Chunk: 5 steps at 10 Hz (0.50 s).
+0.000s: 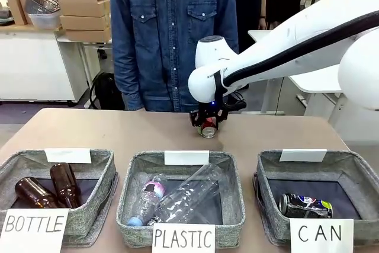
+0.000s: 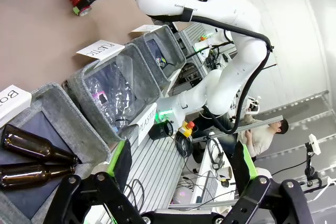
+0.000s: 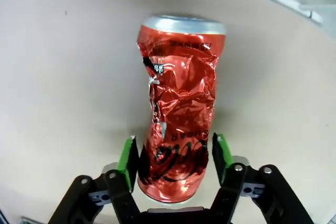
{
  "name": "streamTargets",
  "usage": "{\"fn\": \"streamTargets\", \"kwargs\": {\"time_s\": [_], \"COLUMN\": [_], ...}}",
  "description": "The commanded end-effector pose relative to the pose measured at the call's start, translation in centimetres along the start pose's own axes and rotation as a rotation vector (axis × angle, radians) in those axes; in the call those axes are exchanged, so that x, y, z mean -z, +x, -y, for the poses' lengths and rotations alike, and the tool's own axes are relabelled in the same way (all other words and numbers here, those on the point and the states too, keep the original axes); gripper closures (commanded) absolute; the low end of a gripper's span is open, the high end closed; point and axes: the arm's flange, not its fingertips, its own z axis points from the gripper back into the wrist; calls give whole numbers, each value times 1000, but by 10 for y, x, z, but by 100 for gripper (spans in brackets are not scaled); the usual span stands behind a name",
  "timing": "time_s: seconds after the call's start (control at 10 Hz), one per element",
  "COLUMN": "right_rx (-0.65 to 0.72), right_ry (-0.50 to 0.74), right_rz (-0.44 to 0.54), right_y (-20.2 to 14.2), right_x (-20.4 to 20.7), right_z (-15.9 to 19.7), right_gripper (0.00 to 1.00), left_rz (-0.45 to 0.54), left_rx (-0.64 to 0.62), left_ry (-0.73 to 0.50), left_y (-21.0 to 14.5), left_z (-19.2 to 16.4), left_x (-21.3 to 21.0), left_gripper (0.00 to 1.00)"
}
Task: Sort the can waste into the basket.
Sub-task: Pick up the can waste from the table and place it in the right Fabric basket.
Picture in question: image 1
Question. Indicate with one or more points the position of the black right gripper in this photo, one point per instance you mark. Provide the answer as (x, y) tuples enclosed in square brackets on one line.
[(211, 109)]

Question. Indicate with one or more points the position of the crushed red can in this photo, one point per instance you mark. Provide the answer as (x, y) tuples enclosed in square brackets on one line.
[(208, 131)]

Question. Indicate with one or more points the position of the large clear plastic bottle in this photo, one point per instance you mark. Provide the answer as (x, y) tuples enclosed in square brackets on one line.
[(189, 193)]

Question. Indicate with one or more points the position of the small clear plastic water bottle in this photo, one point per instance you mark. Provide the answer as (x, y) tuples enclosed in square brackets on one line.
[(146, 202)]

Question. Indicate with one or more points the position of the crushed black can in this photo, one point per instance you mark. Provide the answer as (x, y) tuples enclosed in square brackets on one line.
[(305, 205)]

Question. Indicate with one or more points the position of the brown glass bottle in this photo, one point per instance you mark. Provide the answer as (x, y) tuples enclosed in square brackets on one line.
[(63, 185), (34, 193)]

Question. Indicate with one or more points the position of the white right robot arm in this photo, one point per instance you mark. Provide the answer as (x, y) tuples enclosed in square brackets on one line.
[(266, 54)]

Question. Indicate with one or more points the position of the grey fabric basket can label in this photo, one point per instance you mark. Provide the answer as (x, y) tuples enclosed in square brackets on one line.
[(266, 176)]

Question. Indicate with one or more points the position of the grey fabric basket plastic label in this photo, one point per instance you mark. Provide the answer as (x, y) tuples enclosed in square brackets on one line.
[(133, 170)]

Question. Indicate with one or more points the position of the grey fabric basket bottle label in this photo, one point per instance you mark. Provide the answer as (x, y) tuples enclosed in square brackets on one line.
[(100, 176)]

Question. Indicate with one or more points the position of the white paper sign CAN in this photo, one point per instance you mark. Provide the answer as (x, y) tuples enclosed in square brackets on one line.
[(321, 235)]

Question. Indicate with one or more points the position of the background person hand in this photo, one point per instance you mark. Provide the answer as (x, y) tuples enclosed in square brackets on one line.
[(262, 23)]

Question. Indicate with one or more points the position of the blank white card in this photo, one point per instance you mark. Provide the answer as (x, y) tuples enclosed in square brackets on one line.
[(303, 155), (186, 158), (68, 156)]

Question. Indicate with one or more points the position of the person in denim shirt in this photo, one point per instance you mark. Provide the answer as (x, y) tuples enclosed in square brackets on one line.
[(165, 42)]

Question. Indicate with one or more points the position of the black backpack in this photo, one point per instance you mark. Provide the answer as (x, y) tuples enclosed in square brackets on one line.
[(103, 93)]

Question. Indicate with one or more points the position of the white table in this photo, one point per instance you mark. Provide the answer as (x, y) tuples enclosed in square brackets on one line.
[(314, 85)]

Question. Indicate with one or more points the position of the white paper sign PLASTIC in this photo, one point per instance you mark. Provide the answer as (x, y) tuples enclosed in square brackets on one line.
[(183, 238)]

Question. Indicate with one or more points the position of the white desk under boxes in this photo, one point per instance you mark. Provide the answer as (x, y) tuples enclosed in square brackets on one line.
[(89, 54)]

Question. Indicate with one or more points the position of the flat cardboard box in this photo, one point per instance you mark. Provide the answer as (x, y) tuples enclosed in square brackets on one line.
[(89, 35), (84, 22)]

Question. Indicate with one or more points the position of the white cabinet with wooden top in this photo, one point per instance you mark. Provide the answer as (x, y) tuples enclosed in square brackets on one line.
[(29, 57)]

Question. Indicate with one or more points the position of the clear plastic bin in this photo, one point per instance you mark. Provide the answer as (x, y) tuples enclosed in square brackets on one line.
[(44, 19)]

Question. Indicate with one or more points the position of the dark mesh plastic crate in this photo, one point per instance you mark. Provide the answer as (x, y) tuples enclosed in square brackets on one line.
[(43, 2)]

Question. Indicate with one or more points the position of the white paper sign BOTTLE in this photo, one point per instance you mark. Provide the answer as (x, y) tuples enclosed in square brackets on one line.
[(32, 232)]

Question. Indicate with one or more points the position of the small cardboard box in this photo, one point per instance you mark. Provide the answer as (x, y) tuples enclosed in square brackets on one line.
[(17, 10)]

